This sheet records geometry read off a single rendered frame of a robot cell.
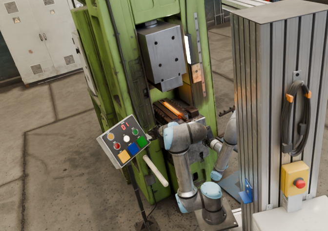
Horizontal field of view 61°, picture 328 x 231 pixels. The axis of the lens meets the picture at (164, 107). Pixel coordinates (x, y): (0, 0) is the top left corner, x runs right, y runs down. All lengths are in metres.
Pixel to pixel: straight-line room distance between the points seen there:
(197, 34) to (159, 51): 0.47
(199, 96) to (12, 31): 5.47
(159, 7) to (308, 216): 1.73
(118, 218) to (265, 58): 2.49
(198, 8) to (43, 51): 5.43
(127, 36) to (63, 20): 5.19
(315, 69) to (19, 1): 6.75
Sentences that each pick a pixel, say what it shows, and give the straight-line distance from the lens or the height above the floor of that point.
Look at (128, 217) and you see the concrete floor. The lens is 3.07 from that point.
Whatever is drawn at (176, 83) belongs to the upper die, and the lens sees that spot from 2.34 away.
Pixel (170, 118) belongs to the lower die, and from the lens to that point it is 2.49.
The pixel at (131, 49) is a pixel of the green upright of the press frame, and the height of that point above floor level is 1.65.
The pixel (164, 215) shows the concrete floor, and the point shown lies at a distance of 2.99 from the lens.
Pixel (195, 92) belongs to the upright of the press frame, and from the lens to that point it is 2.66.
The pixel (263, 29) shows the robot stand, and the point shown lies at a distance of 0.91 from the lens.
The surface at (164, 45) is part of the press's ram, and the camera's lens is 2.21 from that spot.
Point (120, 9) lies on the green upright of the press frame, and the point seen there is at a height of 1.96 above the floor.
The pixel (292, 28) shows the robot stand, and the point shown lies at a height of 1.99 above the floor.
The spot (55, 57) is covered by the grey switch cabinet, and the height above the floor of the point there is 0.54.
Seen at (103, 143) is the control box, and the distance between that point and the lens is 2.09.
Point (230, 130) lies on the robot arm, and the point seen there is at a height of 1.26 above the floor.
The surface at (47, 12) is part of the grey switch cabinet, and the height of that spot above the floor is 1.58.
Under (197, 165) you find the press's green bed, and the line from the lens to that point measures 2.81.
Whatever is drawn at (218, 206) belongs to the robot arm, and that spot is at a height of 0.94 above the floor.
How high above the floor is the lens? 2.25
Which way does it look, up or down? 28 degrees down
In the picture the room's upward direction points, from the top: 11 degrees counter-clockwise
